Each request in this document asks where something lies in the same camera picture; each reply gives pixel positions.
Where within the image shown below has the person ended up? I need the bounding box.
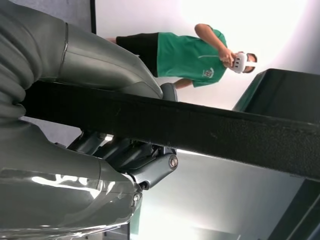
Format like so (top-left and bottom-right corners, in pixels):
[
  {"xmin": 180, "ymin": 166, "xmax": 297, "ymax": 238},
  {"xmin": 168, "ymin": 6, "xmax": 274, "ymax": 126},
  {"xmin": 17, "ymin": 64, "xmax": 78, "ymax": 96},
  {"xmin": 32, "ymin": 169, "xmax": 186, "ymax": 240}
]
[{"xmin": 106, "ymin": 23, "xmax": 258, "ymax": 90}]

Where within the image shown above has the white VR headset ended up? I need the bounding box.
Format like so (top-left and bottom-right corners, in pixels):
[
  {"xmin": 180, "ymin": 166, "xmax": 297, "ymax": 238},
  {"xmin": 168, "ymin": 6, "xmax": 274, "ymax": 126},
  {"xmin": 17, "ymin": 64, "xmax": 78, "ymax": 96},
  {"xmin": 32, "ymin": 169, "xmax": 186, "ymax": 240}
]
[{"xmin": 232, "ymin": 51, "xmax": 249, "ymax": 74}]

